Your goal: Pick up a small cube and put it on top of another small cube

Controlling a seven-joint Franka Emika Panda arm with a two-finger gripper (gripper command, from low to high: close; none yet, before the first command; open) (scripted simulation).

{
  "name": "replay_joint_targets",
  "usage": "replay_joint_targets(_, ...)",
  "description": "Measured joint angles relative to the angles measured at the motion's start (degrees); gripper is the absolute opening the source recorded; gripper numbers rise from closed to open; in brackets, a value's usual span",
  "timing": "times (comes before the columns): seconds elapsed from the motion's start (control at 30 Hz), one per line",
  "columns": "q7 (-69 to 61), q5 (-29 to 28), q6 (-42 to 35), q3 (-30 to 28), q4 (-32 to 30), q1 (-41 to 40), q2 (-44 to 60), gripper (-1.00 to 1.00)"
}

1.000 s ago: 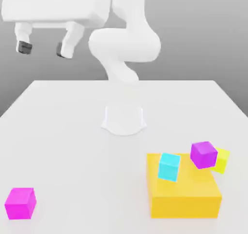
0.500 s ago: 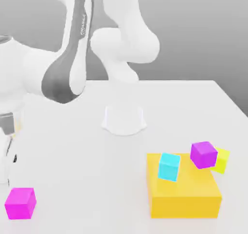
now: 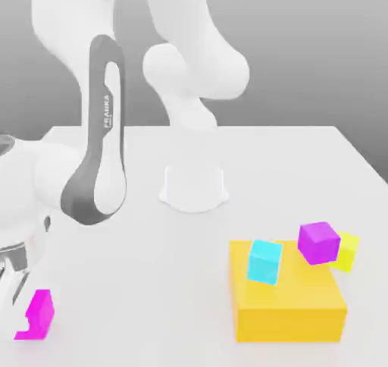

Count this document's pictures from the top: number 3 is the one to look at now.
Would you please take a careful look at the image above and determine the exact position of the large orange box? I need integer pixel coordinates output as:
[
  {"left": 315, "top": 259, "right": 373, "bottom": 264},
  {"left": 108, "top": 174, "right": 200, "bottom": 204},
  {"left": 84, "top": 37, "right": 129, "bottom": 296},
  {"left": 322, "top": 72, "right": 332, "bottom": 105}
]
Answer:
[{"left": 229, "top": 240, "right": 349, "bottom": 343}]

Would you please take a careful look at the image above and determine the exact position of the small purple cube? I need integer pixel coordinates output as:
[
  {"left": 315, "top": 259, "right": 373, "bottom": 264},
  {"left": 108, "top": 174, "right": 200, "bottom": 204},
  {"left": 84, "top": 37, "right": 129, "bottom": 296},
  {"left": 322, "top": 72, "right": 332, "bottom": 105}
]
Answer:
[{"left": 297, "top": 221, "right": 343, "bottom": 267}]

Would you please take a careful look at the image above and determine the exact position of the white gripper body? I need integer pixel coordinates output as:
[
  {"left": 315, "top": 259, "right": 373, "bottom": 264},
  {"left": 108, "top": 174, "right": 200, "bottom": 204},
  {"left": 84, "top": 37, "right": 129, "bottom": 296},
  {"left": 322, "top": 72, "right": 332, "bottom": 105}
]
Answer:
[{"left": 0, "top": 268, "right": 33, "bottom": 328}]

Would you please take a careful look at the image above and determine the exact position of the small yellow cube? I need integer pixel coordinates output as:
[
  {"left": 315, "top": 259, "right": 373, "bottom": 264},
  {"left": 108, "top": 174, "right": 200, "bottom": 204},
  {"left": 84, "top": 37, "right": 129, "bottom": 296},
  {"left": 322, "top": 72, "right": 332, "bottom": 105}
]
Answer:
[{"left": 329, "top": 231, "right": 361, "bottom": 274}]

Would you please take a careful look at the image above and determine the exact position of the small cyan cube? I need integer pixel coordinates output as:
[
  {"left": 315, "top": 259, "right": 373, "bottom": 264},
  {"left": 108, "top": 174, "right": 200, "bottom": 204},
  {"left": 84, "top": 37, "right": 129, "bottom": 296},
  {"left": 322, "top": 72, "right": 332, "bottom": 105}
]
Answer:
[{"left": 246, "top": 239, "right": 283, "bottom": 287}]

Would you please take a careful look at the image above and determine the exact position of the small magenta cube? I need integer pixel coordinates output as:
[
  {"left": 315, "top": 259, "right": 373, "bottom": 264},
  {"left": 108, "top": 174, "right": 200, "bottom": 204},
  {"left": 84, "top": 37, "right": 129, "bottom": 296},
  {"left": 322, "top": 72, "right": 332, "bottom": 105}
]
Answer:
[{"left": 13, "top": 288, "right": 56, "bottom": 341}]

